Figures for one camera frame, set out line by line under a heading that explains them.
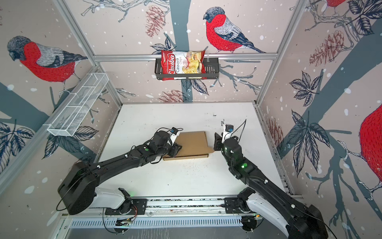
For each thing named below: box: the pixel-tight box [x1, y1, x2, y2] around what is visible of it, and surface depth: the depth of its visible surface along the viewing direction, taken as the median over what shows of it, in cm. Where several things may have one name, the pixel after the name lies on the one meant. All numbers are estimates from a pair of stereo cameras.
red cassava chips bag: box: [161, 50, 207, 81], surface depth 90 cm
